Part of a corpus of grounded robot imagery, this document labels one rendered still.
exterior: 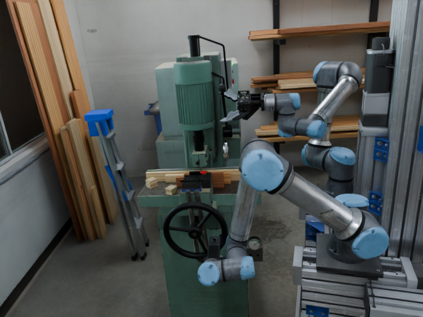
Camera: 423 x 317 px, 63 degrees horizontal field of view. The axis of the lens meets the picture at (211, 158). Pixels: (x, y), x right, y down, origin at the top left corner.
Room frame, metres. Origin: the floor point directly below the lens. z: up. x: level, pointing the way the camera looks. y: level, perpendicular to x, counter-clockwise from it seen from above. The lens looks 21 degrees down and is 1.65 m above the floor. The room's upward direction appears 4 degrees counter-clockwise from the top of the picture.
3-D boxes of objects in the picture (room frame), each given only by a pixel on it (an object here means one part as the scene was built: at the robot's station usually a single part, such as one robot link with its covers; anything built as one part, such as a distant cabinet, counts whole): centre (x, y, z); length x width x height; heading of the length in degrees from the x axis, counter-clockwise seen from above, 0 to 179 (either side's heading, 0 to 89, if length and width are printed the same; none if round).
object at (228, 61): (1.97, -0.12, 1.40); 0.10 x 0.06 x 0.16; 174
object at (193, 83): (1.67, 0.06, 1.35); 0.18 x 0.18 x 0.31
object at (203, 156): (1.69, 0.05, 1.03); 0.14 x 0.07 x 0.09; 174
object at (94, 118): (2.38, 0.70, 0.58); 0.27 x 0.25 x 1.16; 90
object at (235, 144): (1.83, -0.12, 1.02); 0.09 x 0.07 x 0.12; 84
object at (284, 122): (1.49, -0.36, 1.22); 0.11 x 0.08 x 0.11; 39
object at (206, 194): (1.48, 0.08, 0.92); 0.15 x 0.13 x 0.09; 84
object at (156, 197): (1.56, 0.07, 0.87); 0.61 x 0.30 x 0.06; 84
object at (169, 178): (1.66, -0.03, 0.92); 0.55 x 0.02 x 0.04; 84
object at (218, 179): (1.58, 0.05, 0.94); 0.20 x 0.01 x 0.08; 84
